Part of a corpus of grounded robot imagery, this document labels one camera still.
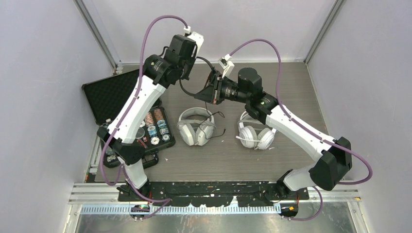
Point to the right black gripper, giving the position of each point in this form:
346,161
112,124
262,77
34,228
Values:
213,92

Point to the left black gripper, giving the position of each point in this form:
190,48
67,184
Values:
187,75

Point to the white round gaming headphones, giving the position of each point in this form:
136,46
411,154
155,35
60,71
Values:
254,138

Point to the black small headphones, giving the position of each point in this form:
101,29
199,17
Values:
198,97

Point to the white grey angular headphones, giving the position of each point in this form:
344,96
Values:
196,126

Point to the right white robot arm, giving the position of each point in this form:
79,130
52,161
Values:
331,157

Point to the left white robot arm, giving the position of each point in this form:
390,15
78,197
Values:
155,76

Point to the black poker chip case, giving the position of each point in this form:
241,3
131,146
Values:
106,97

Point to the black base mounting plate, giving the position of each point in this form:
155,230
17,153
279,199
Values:
218,194

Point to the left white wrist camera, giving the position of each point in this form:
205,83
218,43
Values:
198,38

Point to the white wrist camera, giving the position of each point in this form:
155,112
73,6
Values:
198,38
227,65

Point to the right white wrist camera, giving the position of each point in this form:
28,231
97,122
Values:
227,65

